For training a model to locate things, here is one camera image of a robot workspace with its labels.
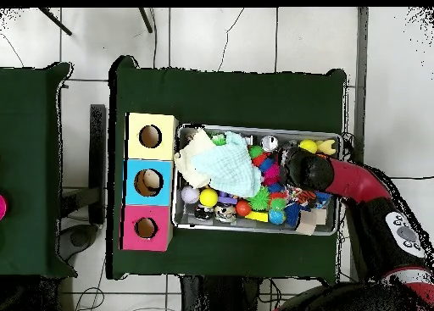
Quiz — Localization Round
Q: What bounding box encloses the mint green waffle cloth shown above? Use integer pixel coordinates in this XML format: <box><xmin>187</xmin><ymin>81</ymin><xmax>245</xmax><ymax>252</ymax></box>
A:
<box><xmin>191</xmin><ymin>131</ymin><xmax>264</xmax><ymax>198</ymax></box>

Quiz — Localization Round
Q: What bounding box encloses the cream yellow waffle cloth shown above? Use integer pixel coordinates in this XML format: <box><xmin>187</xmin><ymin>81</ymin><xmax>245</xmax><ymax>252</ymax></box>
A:
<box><xmin>173</xmin><ymin>128</ymin><xmax>218</xmax><ymax>190</ymax></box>

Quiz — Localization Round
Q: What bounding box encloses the multicolour spiky caterpillar toy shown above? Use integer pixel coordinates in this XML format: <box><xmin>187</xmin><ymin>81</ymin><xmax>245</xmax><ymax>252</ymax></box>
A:
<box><xmin>248</xmin><ymin>144</ymin><xmax>289</xmax><ymax>211</ymax></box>

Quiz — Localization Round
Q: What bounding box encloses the wooden box with three holes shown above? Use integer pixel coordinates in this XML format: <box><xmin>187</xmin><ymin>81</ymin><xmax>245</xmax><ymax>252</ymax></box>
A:
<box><xmin>120</xmin><ymin>112</ymin><xmax>180</xmax><ymax>252</ymax></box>

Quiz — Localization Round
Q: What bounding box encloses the yellow smooth ball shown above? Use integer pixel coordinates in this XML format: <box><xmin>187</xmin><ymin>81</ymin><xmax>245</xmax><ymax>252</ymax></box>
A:
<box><xmin>298</xmin><ymin>138</ymin><xmax>319</xmax><ymax>155</ymax></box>
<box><xmin>198</xmin><ymin>187</ymin><xmax>220</xmax><ymax>208</ymax></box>

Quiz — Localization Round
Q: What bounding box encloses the pale lavender ball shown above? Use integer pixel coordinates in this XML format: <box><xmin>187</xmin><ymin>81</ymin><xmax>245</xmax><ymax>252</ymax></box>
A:
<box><xmin>181</xmin><ymin>185</ymin><xmax>201</xmax><ymax>204</ymax></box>

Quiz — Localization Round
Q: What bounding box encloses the green spiky ball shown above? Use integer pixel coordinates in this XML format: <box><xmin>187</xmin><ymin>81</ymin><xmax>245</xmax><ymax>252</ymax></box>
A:
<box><xmin>246</xmin><ymin>186</ymin><xmax>271</xmax><ymax>212</ymax></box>

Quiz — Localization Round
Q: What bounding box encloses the crushed red drink can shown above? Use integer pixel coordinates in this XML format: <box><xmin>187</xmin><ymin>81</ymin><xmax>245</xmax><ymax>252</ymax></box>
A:
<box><xmin>260</xmin><ymin>135</ymin><xmax>280</xmax><ymax>153</ymax></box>

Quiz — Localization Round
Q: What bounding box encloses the dark green tablecloth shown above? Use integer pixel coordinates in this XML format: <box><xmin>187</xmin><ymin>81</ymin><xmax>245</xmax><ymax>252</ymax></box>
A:
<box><xmin>106</xmin><ymin>54</ymin><xmax>348</xmax><ymax>280</ymax></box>

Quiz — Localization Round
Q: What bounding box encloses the orange black striped tiger toy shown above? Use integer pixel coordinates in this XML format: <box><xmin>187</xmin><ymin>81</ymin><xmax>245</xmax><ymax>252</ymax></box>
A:
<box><xmin>296</xmin><ymin>188</ymin><xmax>318</xmax><ymax>205</ymax></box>

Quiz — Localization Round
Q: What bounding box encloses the plain wooden cube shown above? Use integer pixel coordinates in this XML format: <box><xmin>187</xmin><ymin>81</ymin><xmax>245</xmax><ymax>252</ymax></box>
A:
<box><xmin>295</xmin><ymin>209</ymin><xmax>318</xmax><ymax>236</ymax></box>

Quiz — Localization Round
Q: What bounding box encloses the grey round stand base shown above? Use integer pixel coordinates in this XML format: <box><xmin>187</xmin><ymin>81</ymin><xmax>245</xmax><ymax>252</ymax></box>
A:
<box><xmin>58</xmin><ymin>223</ymin><xmax>100</xmax><ymax>262</ymax></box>

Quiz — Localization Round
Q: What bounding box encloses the black tripod leg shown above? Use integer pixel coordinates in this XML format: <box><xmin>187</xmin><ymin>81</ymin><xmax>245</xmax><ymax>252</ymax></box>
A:
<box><xmin>137</xmin><ymin>7</ymin><xmax>154</xmax><ymax>34</ymax></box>
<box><xmin>37</xmin><ymin>7</ymin><xmax>73</xmax><ymax>36</ymax></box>

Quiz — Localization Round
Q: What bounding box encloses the dark green side table cloth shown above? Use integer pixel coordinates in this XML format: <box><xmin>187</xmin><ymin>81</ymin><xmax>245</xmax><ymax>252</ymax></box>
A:
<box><xmin>0</xmin><ymin>61</ymin><xmax>77</xmax><ymax>279</ymax></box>

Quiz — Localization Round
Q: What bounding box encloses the shallow wire mesh bin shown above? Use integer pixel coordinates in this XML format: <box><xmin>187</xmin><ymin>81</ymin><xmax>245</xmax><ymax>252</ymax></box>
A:
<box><xmin>171</xmin><ymin>123</ymin><xmax>342</xmax><ymax>236</ymax></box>

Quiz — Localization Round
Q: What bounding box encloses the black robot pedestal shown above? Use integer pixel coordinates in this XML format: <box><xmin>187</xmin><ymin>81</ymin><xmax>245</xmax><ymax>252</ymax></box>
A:
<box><xmin>179</xmin><ymin>275</ymin><xmax>262</xmax><ymax>311</ymax></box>

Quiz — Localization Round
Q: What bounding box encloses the black power cable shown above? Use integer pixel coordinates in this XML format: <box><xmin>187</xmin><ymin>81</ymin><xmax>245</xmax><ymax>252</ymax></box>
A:
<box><xmin>389</xmin><ymin>175</ymin><xmax>434</xmax><ymax>181</ymax></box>

